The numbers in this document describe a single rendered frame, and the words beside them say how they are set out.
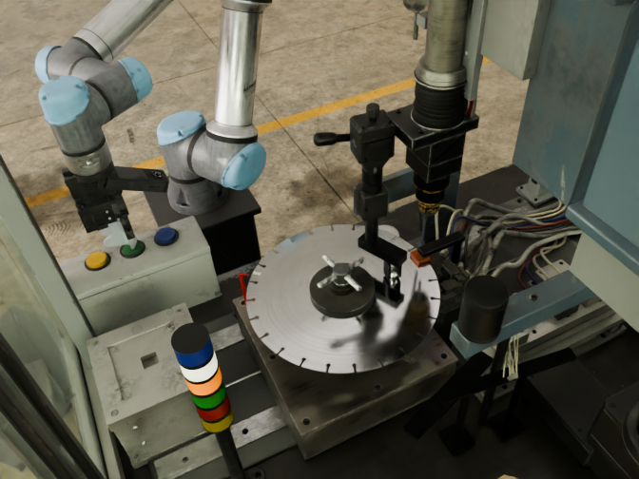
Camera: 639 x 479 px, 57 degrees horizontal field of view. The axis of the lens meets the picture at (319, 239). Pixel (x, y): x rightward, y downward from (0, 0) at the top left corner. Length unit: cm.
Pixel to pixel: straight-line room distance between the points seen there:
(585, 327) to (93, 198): 93
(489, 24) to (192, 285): 78
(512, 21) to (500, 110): 252
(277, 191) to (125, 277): 160
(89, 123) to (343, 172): 189
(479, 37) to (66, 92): 61
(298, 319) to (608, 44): 60
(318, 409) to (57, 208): 214
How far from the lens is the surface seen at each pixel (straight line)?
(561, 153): 78
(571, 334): 119
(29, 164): 331
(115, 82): 107
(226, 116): 132
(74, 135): 104
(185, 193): 149
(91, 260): 124
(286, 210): 261
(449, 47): 81
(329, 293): 100
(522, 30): 75
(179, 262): 121
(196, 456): 110
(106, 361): 108
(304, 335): 96
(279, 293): 102
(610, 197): 61
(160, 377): 103
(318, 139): 88
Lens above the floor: 172
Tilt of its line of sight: 44 degrees down
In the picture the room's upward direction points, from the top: 4 degrees counter-clockwise
